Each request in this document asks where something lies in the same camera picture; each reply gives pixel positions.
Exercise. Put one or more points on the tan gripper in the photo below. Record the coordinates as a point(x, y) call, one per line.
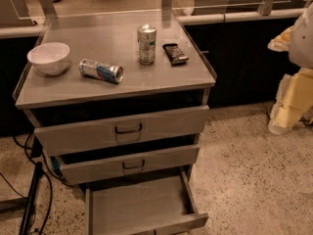
point(303, 46)

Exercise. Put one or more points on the grey bottom drawer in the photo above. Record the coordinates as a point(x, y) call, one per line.
point(151, 203)

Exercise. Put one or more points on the grey drawer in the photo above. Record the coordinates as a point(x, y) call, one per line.
point(84, 172)
point(151, 203)
point(109, 132)

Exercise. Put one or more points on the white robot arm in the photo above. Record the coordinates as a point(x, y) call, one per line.
point(305, 21)

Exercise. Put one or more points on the grey top drawer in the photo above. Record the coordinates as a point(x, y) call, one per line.
point(109, 132)

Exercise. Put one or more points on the grey metal drawer cabinet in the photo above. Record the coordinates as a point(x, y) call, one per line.
point(111, 39)

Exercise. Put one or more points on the grey middle drawer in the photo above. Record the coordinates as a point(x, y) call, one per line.
point(84, 172)

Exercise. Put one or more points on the dark chocolate bar wrapper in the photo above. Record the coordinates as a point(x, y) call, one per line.
point(174, 54)

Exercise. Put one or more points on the white railing bar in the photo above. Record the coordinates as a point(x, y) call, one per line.
point(239, 17)

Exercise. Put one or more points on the upright silver green can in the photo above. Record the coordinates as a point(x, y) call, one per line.
point(147, 37)

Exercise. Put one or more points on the lying blue silver can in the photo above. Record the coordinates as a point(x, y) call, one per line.
point(109, 73)

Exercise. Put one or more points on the white bowl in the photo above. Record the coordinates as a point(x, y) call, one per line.
point(50, 58)

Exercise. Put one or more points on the black floor stand bar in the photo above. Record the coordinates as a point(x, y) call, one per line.
point(31, 199)

